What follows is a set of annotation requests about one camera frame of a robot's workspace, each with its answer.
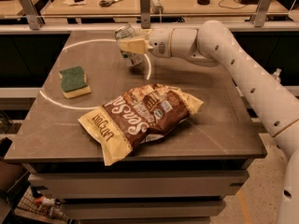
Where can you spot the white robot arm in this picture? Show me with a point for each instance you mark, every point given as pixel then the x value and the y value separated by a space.
pixel 277 108

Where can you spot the scissors with dark handles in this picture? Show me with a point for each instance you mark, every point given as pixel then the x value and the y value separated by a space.
pixel 108 3

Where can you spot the silver 7up soda can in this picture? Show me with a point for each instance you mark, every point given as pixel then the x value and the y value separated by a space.
pixel 125 37

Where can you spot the orange and white spray bottle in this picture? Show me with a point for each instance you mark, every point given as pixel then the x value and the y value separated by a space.
pixel 50 206

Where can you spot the white power strip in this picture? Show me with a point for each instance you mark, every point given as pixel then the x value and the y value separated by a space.
pixel 156 6

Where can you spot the middle metal bracket post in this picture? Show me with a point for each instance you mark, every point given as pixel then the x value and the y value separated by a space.
pixel 145 14

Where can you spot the brown and yellow chip bag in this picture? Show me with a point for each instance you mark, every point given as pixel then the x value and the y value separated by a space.
pixel 138 116

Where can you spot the grey table base cabinet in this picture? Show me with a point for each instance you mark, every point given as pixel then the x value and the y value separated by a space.
pixel 142 197

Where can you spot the metal bracket post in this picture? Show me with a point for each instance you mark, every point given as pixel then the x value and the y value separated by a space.
pixel 145 14
pixel 33 19
pixel 259 17

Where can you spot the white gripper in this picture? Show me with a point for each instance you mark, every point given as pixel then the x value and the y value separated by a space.
pixel 160 42

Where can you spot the right metal bracket post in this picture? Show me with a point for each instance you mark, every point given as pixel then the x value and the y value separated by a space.
pixel 259 17

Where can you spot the green and yellow sponge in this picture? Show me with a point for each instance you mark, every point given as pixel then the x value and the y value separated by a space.
pixel 74 82

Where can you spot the clear sanitizer bottle right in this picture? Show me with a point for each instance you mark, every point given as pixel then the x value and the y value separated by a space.
pixel 276 75

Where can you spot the white circle marking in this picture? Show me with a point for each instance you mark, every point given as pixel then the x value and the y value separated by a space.
pixel 46 97

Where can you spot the left metal bracket post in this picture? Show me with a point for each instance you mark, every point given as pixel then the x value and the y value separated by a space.
pixel 33 19

